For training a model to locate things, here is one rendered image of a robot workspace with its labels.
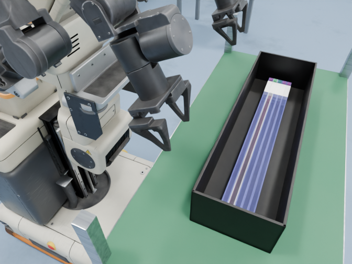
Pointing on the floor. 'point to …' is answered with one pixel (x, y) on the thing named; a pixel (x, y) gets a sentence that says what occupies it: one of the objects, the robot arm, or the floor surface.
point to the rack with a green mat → (171, 242)
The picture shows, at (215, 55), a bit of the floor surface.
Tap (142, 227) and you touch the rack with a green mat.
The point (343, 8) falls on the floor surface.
